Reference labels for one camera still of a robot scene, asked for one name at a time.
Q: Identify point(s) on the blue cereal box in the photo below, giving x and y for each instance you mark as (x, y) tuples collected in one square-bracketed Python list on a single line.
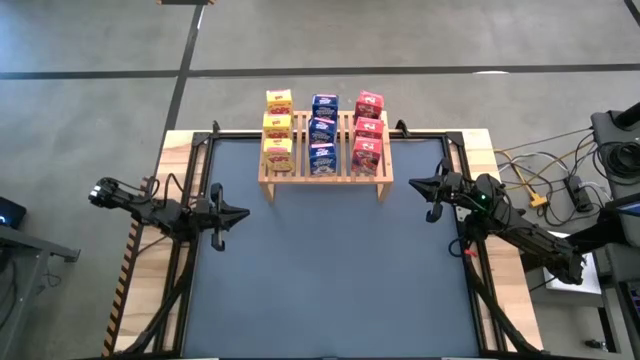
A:
[(322, 131), (322, 159), (325, 106)]

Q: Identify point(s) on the red cereal box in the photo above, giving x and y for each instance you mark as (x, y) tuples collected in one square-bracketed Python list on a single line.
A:
[(369, 128), (366, 156), (369, 104)]

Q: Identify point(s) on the yellow black hazard tape strip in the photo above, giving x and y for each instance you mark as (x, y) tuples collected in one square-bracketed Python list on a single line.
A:
[(116, 310)]

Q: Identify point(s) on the grey metal stand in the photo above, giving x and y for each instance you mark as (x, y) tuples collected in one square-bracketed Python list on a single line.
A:
[(25, 280)]

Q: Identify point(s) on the blue table mat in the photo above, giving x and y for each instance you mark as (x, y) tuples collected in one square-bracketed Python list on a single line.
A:
[(325, 285)]

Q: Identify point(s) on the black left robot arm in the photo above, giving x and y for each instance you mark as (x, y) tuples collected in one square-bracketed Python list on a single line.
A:
[(160, 215)]

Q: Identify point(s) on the wooden slatted shelf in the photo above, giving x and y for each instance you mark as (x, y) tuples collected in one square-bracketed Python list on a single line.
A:
[(345, 179)]

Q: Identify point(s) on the dark grey equipment desk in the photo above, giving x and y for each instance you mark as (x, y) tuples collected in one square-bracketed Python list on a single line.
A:
[(602, 130)]

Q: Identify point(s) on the yellow Pops cereal box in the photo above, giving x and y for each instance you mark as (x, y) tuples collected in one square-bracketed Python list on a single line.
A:
[(279, 102), (277, 126), (278, 155)]

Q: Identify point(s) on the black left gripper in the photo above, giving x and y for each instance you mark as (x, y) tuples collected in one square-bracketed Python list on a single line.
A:
[(216, 215)]

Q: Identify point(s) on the black power strip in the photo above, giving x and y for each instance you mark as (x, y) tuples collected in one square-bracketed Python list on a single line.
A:
[(579, 192)]

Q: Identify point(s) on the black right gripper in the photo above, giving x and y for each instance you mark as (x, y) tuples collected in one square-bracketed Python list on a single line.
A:
[(452, 190)]

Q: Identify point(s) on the black device with blue light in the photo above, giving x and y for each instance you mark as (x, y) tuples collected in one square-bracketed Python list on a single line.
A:
[(10, 212)]

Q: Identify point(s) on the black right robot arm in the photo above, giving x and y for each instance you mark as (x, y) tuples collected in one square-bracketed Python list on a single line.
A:
[(530, 240)]

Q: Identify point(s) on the white paper sheet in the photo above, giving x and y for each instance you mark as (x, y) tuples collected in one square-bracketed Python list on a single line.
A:
[(560, 287)]

